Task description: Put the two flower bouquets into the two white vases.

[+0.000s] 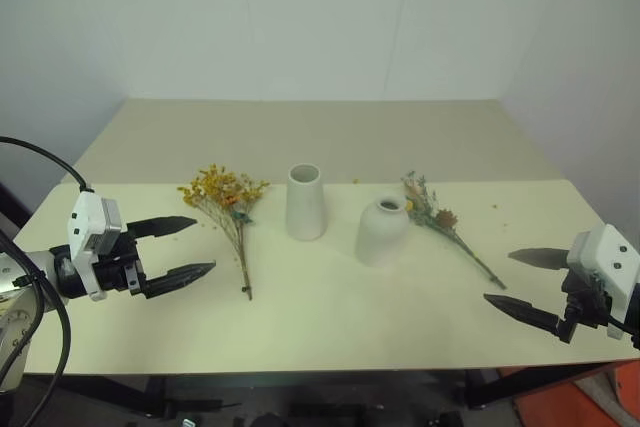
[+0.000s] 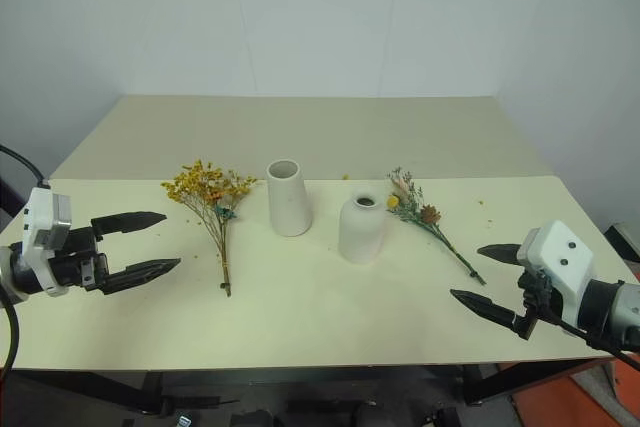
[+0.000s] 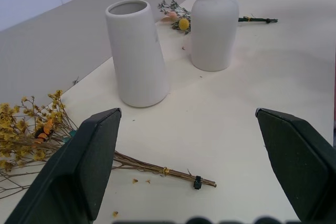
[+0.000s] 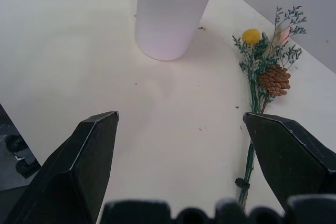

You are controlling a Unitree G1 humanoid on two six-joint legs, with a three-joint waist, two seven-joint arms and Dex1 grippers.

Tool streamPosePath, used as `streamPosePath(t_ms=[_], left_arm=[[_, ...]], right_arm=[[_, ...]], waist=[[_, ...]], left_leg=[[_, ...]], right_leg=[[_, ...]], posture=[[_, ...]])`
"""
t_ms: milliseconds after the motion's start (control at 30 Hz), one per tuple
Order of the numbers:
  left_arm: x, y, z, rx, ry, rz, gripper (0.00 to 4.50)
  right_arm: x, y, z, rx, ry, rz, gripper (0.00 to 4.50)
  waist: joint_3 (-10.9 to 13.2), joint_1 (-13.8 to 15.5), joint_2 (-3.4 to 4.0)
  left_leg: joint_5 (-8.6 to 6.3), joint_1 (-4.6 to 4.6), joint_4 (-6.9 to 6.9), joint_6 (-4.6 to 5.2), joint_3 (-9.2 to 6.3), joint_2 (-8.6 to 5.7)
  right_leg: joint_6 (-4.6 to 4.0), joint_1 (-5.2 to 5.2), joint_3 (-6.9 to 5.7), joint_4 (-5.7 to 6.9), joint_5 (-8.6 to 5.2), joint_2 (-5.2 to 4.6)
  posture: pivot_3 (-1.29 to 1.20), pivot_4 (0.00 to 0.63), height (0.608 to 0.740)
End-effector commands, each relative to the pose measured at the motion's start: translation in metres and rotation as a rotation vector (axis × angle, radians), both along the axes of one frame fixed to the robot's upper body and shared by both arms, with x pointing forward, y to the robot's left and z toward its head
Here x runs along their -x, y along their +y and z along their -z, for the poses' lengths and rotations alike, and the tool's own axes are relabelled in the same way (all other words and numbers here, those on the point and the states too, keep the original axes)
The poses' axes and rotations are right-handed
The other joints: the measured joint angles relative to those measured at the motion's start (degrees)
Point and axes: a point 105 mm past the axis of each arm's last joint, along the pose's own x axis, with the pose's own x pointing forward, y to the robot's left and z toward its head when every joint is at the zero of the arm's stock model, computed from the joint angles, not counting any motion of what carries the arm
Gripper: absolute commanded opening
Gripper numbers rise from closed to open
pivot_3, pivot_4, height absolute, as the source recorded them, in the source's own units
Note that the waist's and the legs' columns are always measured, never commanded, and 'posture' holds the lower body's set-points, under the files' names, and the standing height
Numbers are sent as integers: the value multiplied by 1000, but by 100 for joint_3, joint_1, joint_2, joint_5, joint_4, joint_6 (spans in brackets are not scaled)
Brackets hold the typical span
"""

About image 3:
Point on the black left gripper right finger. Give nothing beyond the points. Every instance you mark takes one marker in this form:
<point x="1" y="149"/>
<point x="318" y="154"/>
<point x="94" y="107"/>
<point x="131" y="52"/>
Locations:
<point x="299" y="166"/>

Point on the green-stemmed bouquet with yellow ball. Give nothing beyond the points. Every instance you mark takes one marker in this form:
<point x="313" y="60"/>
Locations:
<point x="181" y="16"/>

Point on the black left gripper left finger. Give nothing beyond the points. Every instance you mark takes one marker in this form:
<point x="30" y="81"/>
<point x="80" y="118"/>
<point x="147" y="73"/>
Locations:
<point x="76" y="166"/>

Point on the white tapered cylinder vase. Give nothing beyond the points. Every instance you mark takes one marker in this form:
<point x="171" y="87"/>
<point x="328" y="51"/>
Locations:
<point x="139" y="56"/>

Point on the yellow dried flower bouquet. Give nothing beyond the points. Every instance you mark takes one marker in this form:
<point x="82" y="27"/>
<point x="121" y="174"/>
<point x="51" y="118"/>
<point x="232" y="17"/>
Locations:
<point x="31" y="140"/>

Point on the white bottle-shaped vase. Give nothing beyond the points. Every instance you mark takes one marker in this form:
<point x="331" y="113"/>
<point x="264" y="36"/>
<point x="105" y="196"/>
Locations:
<point x="214" y="24"/>

